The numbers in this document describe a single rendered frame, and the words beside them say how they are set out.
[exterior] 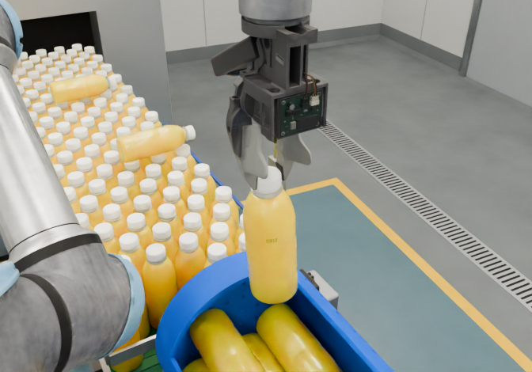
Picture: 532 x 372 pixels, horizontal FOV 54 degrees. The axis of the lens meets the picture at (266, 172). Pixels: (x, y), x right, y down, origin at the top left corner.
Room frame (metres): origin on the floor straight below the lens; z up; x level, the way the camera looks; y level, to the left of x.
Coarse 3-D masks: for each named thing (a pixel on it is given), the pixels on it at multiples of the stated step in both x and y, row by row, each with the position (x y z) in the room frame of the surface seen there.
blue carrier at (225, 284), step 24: (216, 264) 0.63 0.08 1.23; (240, 264) 0.63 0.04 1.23; (192, 288) 0.59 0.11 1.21; (216, 288) 0.58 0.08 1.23; (240, 288) 0.65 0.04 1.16; (312, 288) 0.61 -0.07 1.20; (168, 312) 0.58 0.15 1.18; (192, 312) 0.56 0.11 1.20; (240, 312) 0.65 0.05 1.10; (312, 312) 0.67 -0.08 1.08; (336, 312) 0.57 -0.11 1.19; (168, 336) 0.55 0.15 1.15; (336, 336) 0.61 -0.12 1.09; (360, 336) 0.52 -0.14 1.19; (168, 360) 0.53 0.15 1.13; (192, 360) 0.60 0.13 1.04; (336, 360) 0.59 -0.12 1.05; (360, 360) 0.55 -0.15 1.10
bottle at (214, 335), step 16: (208, 320) 0.59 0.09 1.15; (224, 320) 0.59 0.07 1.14; (192, 336) 0.58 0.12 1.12; (208, 336) 0.56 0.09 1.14; (224, 336) 0.56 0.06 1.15; (240, 336) 0.57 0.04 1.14; (208, 352) 0.54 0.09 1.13; (224, 352) 0.53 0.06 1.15; (240, 352) 0.53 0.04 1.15; (208, 368) 0.53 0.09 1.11; (224, 368) 0.51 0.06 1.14; (240, 368) 0.50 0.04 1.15; (256, 368) 0.50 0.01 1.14
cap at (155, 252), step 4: (152, 244) 0.84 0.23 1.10; (156, 244) 0.84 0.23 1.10; (160, 244) 0.84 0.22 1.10; (148, 248) 0.82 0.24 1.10; (152, 248) 0.83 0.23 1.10; (156, 248) 0.83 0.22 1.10; (160, 248) 0.83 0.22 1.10; (164, 248) 0.82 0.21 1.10; (148, 252) 0.81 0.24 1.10; (152, 252) 0.81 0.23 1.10; (156, 252) 0.81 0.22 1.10; (160, 252) 0.81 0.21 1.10; (164, 252) 0.82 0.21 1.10; (148, 256) 0.81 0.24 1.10; (152, 256) 0.80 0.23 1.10; (156, 256) 0.80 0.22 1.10; (160, 256) 0.81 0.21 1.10; (164, 256) 0.82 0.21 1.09; (152, 260) 0.80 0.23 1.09; (156, 260) 0.80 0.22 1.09
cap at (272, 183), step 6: (270, 168) 0.57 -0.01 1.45; (276, 168) 0.57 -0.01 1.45; (270, 174) 0.56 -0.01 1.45; (276, 174) 0.56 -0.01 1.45; (258, 180) 0.54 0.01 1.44; (264, 180) 0.54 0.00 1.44; (270, 180) 0.54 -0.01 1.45; (276, 180) 0.54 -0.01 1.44; (258, 186) 0.54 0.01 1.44; (264, 186) 0.54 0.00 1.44; (270, 186) 0.54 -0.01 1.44; (276, 186) 0.54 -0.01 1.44; (264, 192) 0.54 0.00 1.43; (270, 192) 0.54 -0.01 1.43
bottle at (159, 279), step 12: (144, 264) 0.82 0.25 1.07; (156, 264) 0.81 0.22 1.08; (168, 264) 0.81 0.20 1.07; (144, 276) 0.80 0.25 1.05; (156, 276) 0.79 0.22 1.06; (168, 276) 0.80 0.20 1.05; (144, 288) 0.80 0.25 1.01; (156, 288) 0.79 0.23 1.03; (168, 288) 0.79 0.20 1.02; (156, 300) 0.79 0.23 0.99; (168, 300) 0.79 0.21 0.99; (156, 312) 0.79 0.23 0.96; (156, 324) 0.79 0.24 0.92
